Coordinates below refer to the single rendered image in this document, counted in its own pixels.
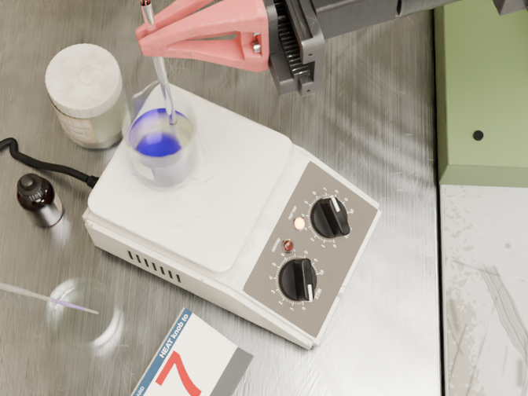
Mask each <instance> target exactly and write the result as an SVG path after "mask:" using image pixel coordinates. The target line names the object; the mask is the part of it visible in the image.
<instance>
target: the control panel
mask: <svg viewBox="0 0 528 396"><path fill-rule="evenodd" d="M326 196H335V197H336V198H337V199H338V200H339V201H340V202H341V203H342V204H343V205H344V207H345V208H346V212H347V216H348V221H347V222H348V224H349V226H350V234H348V235H347V236H338V237H335V238H324V237H322V236H320V235H319V234H318V233H317V232H316V231H315V230H314V228H313V226H312V223H311V219H310V215H311V211H312V208H313V206H314V204H315V203H316V202H317V201H318V200H319V199H322V198H324V197H326ZM377 211H378V210H377V209H376V208H375V207H373V206H372V205H371V204H370V203H369V202H367V201H366V200H364V199H363V198H361V197H360V196H359V195H358V194H357V193H355V192H353V191H352V190H351V189H349V188H348V187H346V186H345V185H344V184H343V183H341V182H340V181H338V180H337V179H335V178H334V177H332V176H331V175H330V174H329V173H327V172H326V171H325V170H323V169H322V168H320V167H319V166H318V165H317V164H315V163H313V162H312V161H309V163H308V164H307V166H306V168H305V170H304V171H303V173H302V176H301V178H300V179H299V182H298V184H297V185H296V187H295V189H294V191H293V193H292V195H291V197H290V199H289V201H288V202H287V204H286V206H285V208H284V210H283V212H282V214H281V216H280V218H279V220H278V221H277V224H276V225H275V227H274V229H273V232H272V233H271V235H270V237H269V239H268V240H267V242H266V245H265V247H264V248H263V250H262V253H261V255H260V256H259V257H258V260H257V262H256V263H255V266H254V268H253V270H252V271H251V274H250V275H249V277H248V279H247V281H246V283H245V285H244V288H243V290H242V291H244V292H245V293H246V294H248V295H249V296H251V297H252V298H253V299H255V300H257V301H258V302H260V303H261V304H263V305H264V306H266V307H268V308H269V309H271V310H272V311H273V312H275V313H276V314H279V315H280V316H282V317H283V318H284V319H286V320H287V321H289V322H291V323H292V324H294V325H295V326H297V327H298V328H300V329H302V330H303V331H304V332H306V333H307V334H309V335H310V336H313V337H314V338H317V335H318V334H319V331H320V330H321V327H322V325H323V324H324V322H325V319H326V317H327V316H328V313H329V311H330V309H331V308H332V304H333V303H334V301H335V299H336V296H337V295H338V293H339V290H340V288H341V287H342V285H343V282H344V281H345V278H346V276H347V274H348V272H349V270H350V268H351V266H352V264H353V262H354V260H355V258H356V256H357V254H358V251H359V249H360V247H361V245H362V243H363V241H364V239H365V237H366V235H367V233H368V231H369V229H370V226H371V224H372V222H373V220H374V218H375V216H376V214H377ZM297 218H301V219H302V220H303V221H304V226H303V227H302V228H301V229H298V228H296V226H295V220H296V219H297ZM287 240H288V241H291V242H292V244H293V248H292V249H291V250H290V251H285V249H284V242H285V241H287ZM304 258H307V259H309V260H310V261H311V264H312V267H313V268H314V269H315V272H316V274H317V287H316V289H315V291H314V293H315V297H314V299H313V300H312V302H302V301H292V300H290V299H288V298H287V297H286V296H285V295H284V294H283V293H282V291H281V289H280V286H279V274H280V271H281V268H282V267H283V265H284V264H285V263H286V262H288V261H290V260H292V259H304Z"/></svg>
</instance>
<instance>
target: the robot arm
mask: <svg viewBox="0 0 528 396"><path fill-rule="evenodd" d="M213 1H214V0H176V1H175V2H173V3H172V4H170V5H169V6H168V7H167V8H165V9H163V10H162V11H161V12H159V13H157V14H156V15H155V16H154V18H155V22H156V29H157V31H156V32H155V33H153V34H151V35H148V33H147V30H146V26H145V24H142V25H141V26H140V27H138V28H137V29H136V30H135V34H136V36H137V42H138V44H139V47H140V50H141V54H142V55H143V56H149V57H175V58H189V59H197V60H201V61H207V62H211V63H216V64H222V65H226V66H230V67H234V68H240V69H244V70H248V71H252V72H263V71H265V70H268V66H269V69H270V72H271V75H272V77H273V81H274V83H275V86H276V88H277V92H278V94H279V95H280V96H282V95H285V94H290V93H293V92H296V91H298V92H299V95H300V96H301V97H304V96H306V95H310V94H315V93H317V92H320V91H322V82H323V72H324V62H325V39H330V38H333V37H336V36H339V35H344V34H347V33H350V32H352V31H357V30H361V29H363V28H368V27H371V26H374V25H377V24H381V23H384V22H387V21H390V20H396V19H398V18H402V17H407V16H409V15H413V14H415V13H420V12H423V11H426V10H429V9H434V8H437V7H440V6H445V5H448V4H451V3H454V2H458V1H462V0H224V1H221V2H219V3H217V4H214V5H212V6H210V7H208V8H206V9H203V10H201V11H199V12H197V13H194V14H193V15H190V16H188V15H189V14H191V13H193V12H195V11H197V10H198V9H200V8H202V7H203V6H205V5H207V4H208V3H210V2H213ZM493 4H494V5H495V7H496V8H497V12H498V13H499V15H500V16H503V15H507V14H509V13H515V12H518V11H521V10H524V9H526V10H527V12H528V0H493ZM184 17H185V18H184ZM182 18H184V19H182ZM236 34H237V37H236V38H235V39H231V40H203V41H187V40H193V39H205V38H211V37H218V36H224V35H236Z"/></svg>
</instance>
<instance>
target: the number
mask: <svg viewBox="0 0 528 396"><path fill-rule="evenodd" d="M230 347H231V346H230V345H229V344H228V343H227V342H226V341H224V340H223V339H221V338H220V337H218V336H217V335H215V334H214V333H213V332H212V331H211V330H209V329H208V328H206V327H205V326H204V325H202V324H201V323H200V322H199V321H197V320H196V319H195V318H193V317H190V318H189V320H188V322H187V324H186V325H185V327H184V328H183V330H182V332H181V334H180V336H179V337H178V339H177V340H176V342H175V344H174V345H173V347H172V349H171V350H170V353H169V354H168V355H167V357H166V359H165V361H164V362H163V364H162V365H161V367H160V369H159V371H158V372H157V373H156V376H155V378H154V379H153V381H152V382H151V384H150V386H149V387H148V390H147V391H146V392H145V394H144V396H202V395H203V394H204V391H205V390H206V389H207V386H208V384H209V383H210V381H211V379H212V378H213V376H214V374H215V373H216V371H217V369H218V367H219V365H220V364H221V362H222V360H223V358H224V357H225V355H226V353H227V352H228V350H229V348H230Z"/></svg>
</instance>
